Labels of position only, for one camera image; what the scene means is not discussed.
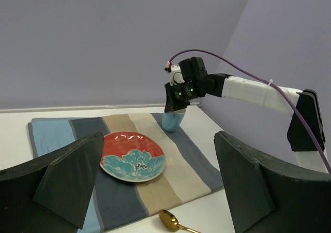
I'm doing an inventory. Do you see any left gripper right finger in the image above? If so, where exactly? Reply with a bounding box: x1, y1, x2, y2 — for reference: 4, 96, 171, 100
214, 131, 330, 232

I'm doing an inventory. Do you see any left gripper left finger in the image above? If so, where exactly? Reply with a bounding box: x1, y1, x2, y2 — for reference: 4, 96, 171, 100
1, 132, 104, 232

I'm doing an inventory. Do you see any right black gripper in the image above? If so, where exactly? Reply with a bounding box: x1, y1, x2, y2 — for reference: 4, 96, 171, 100
164, 57, 207, 112

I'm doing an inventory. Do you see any light blue mug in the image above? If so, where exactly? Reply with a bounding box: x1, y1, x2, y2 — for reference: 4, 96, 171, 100
161, 109, 186, 132

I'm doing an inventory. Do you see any striped blue beige placemat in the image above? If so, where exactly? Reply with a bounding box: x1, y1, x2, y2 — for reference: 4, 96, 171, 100
27, 113, 223, 232

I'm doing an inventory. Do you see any red blue floral plate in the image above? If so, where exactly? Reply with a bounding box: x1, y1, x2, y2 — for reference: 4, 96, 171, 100
100, 131, 166, 183

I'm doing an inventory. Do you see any gold spoon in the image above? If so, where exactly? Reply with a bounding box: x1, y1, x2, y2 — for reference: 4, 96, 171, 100
158, 209, 200, 233

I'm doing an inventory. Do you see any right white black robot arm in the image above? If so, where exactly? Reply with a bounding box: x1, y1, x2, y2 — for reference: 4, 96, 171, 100
161, 57, 330, 172

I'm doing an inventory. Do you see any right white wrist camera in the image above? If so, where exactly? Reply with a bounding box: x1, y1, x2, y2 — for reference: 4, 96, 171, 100
165, 62, 185, 85

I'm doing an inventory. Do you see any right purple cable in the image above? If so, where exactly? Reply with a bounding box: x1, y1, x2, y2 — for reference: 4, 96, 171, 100
168, 48, 331, 173

